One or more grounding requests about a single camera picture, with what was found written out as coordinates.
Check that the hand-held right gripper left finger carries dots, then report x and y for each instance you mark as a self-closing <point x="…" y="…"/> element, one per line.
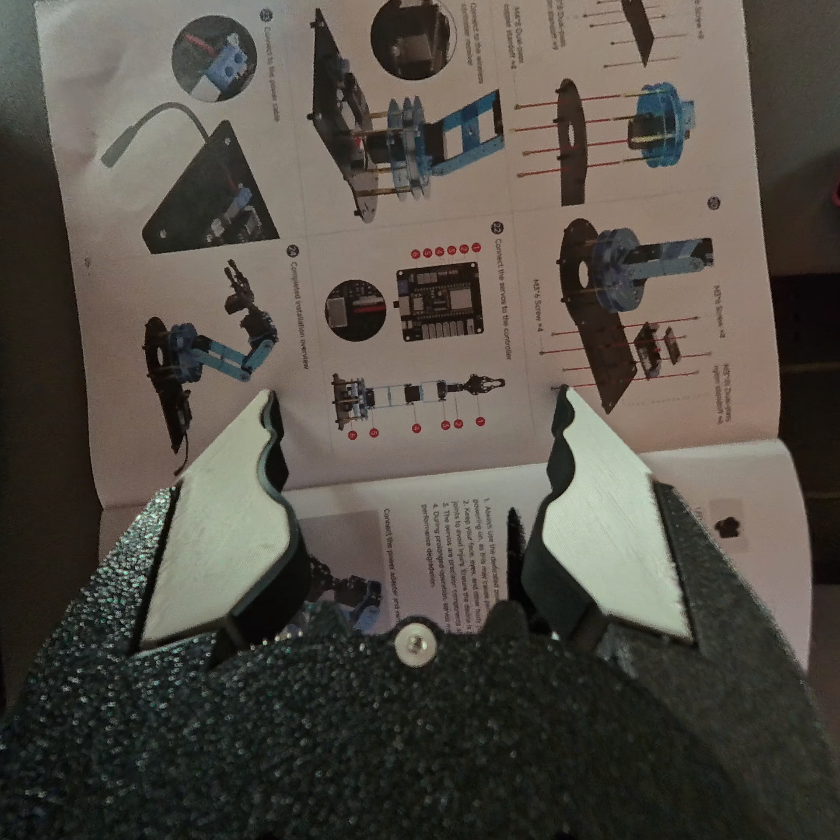
<point x="216" y="538"/>

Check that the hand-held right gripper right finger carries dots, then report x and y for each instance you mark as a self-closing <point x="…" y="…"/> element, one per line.
<point x="610" y="538"/>

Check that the white instruction booklet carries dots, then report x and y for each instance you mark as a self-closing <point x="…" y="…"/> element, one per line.
<point x="394" y="197"/>

